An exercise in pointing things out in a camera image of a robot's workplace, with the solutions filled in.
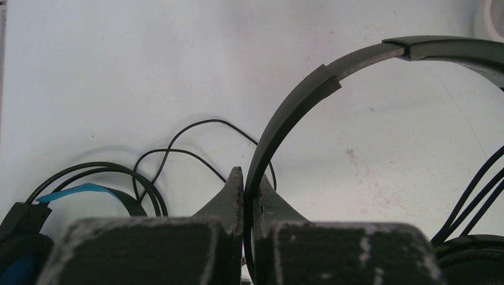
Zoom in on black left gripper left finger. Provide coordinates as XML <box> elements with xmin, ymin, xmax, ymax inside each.
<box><xmin>37</xmin><ymin>167</ymin><xmax>244</xmax><ymax>284</ymax></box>

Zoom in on blue black headphones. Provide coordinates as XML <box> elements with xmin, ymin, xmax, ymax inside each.
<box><xmin>1</xmin><ymin>161</ymin><xmax>168</xmax><ymax>284</ymax></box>

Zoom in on black cable with two plugs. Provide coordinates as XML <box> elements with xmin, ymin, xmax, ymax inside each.
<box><xmin>131</xmin><ymin>119</ymin><xmax>278</xmax><ymax>201</ymax></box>

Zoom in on white headphones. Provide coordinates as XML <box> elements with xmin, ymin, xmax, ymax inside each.
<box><xmin>473</xmin><ymin>0</ymin><xmax>503</xmax><ymax>43</ymax></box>

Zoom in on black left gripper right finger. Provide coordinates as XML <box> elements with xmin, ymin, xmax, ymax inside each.
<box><xmin>253</xmin><ymin>178</ymin><xmax>446</xmax><ymax>284</ymax></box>

